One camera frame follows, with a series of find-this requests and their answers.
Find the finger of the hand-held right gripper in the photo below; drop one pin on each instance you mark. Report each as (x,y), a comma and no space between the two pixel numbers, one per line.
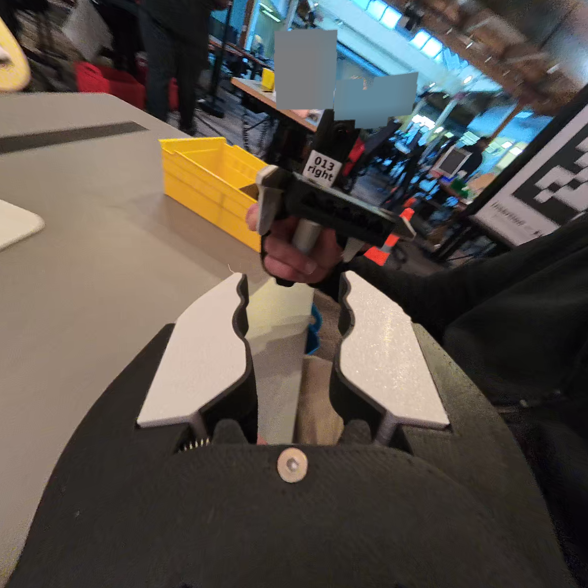
(408,227)
(267,202)

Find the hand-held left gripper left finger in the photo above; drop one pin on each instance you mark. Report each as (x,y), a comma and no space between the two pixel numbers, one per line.
(197,358)

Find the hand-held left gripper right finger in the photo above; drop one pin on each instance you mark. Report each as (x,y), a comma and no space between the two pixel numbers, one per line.
(390,363)

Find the yellow plastic bin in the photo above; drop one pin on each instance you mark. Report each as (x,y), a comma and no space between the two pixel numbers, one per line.
(202,183)

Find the person's right hand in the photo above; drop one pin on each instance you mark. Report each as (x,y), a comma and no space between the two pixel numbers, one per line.
(294,266)

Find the orange traffic cone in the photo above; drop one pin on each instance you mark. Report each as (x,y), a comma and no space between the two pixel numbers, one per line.
(379,255)

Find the blue plastic part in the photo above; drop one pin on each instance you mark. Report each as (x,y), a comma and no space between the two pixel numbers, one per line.
(313,335)

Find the person's leg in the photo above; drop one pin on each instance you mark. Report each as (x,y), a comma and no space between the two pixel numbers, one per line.
(317,399)

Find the wooden table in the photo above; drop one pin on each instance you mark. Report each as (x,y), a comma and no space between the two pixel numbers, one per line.
(257,94)

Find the black white marker sign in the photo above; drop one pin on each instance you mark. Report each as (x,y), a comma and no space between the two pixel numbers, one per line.
(551,183)

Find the red plastic crate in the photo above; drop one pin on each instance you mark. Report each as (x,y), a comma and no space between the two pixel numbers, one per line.
(105,85)

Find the black tape strip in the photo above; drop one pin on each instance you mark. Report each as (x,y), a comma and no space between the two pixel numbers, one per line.
(69,137)

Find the wooden display board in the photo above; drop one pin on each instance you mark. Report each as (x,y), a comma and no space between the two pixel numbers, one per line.
(11,55)

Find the white rounded base plate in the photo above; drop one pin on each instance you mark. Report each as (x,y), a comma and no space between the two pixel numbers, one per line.
(18,225)

